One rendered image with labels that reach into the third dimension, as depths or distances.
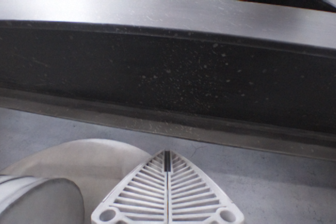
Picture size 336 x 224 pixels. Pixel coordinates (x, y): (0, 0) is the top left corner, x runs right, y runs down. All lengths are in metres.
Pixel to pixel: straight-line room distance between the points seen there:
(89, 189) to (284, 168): 0.89
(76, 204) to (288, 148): 0.43
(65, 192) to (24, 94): 0.45
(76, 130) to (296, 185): 1.23
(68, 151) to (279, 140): 0.56
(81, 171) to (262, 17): 0.50
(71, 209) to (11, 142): 1.00
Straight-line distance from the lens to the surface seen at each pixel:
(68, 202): 0.22
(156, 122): 0.36
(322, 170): 1.12
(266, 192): 0.87
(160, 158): 0.17
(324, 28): 0.27
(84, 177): 0.48
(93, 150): 0.44
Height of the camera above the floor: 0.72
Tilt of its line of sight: 53 degrees down
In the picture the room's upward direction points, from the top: 1 degrees clockwise
